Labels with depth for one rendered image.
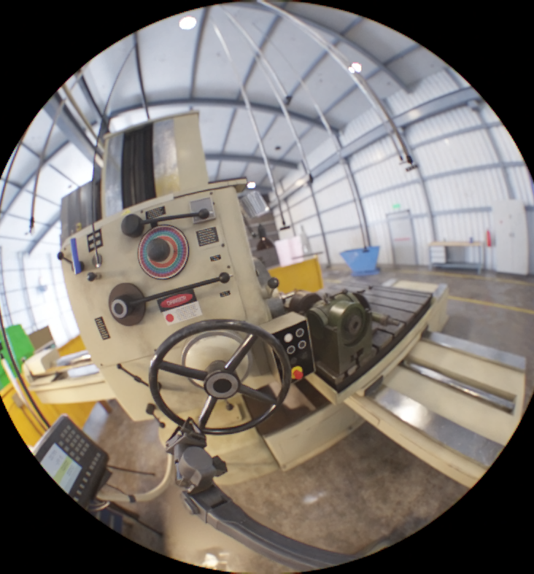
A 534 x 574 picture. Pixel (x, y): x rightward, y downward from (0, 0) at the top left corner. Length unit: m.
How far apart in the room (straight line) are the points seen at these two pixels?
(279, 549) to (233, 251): 0.76
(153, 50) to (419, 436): 8.37
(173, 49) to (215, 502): 7.69
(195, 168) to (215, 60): 6.24
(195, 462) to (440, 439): 0.94
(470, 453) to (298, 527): 1.10
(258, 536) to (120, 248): 0.79
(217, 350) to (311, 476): 1.36
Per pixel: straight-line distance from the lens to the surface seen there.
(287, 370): 0.48
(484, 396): 1.33
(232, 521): 0.40
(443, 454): 1.03
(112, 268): 0.68
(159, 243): 0.52
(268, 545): 0.39
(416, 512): 1.70
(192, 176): 1.43
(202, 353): 0.53
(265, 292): 0.68
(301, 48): 7.32
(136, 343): 0.70
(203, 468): 0.38
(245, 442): 1.19
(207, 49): 7.24
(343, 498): 1.60
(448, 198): 7.46
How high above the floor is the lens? 1.58
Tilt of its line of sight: 11 degrees down
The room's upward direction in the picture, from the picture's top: 14 degrees counter-clockwise
